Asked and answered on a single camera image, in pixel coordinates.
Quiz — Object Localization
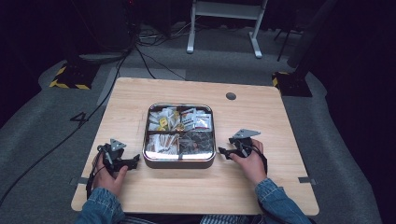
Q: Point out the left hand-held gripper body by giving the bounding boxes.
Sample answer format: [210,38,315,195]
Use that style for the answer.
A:
[97,138,133,175]

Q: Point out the long black floor cable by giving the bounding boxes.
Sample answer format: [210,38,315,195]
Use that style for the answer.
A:
[0,46,138,207]

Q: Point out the pile of white red-label packets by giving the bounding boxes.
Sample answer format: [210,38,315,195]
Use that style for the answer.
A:
[180,107,214,133]

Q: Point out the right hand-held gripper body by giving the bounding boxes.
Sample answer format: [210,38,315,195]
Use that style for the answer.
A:
[228,128,262,159]

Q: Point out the grey tape strip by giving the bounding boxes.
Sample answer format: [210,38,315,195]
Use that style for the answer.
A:
[297,175,318,186]

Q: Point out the pile of white yellow packets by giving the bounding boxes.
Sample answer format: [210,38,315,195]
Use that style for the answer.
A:
[148,105,182,132]

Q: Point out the black tripod legs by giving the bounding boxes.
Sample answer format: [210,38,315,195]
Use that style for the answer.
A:
[273,27,304,63]

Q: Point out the black yellow-striped stand base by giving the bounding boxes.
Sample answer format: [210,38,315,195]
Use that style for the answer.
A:
[271,71,314,98]
[49,61,101,91]

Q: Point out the bundle of floor cables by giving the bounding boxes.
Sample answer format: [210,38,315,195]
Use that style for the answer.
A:
[136,21,200,49]

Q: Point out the dark slanted stand pole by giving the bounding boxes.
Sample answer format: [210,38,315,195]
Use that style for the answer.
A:
[286,0,340,82]

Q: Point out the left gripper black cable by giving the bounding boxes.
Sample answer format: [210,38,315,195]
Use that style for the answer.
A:
[85,144,110,200]

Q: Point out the pile of dark packets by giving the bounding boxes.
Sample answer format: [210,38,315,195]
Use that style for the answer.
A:
[179,132,216,156]

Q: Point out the thin black floor cable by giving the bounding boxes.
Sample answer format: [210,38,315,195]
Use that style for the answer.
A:
[134,46,188,82]

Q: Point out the person's right hand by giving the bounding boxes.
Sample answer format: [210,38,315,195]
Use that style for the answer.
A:
[229,138,269,187]

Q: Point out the pile of white brown packets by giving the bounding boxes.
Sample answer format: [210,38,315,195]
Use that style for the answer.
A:
[146,133,180,156]

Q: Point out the square metal compartment tray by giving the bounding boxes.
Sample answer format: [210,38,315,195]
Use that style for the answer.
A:
[142,103,218,170]

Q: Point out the person's left hand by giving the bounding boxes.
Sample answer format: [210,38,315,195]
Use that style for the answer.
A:
[92,152,129,198]

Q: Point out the person's striped clothing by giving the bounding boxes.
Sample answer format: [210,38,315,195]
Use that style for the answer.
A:
[120,214,261,224]

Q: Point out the white metal table frame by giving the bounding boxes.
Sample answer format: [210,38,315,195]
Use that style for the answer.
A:
[186,0,269,60]

